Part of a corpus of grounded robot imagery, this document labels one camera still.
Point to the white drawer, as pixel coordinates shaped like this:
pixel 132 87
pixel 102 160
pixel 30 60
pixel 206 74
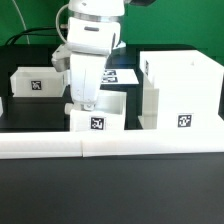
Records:
pixel 38 82
pixel 108 114

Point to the white marker sheet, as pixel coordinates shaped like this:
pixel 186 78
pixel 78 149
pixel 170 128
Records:
pixel 119 77

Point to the white L-shaped fence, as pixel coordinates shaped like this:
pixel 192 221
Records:
pixel 110 143

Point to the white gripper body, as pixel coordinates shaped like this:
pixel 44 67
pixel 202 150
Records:
pixel 86 71

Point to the white drawer cabinet box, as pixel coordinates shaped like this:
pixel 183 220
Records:
pixel 181 89

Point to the white rear drawer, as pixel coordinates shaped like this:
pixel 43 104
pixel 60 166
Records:
pixel 38 82

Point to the white front drawer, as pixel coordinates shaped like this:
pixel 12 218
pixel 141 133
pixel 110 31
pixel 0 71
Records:
pixel 108 114

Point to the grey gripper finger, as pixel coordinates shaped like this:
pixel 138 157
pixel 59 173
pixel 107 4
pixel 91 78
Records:
pixel 88 107

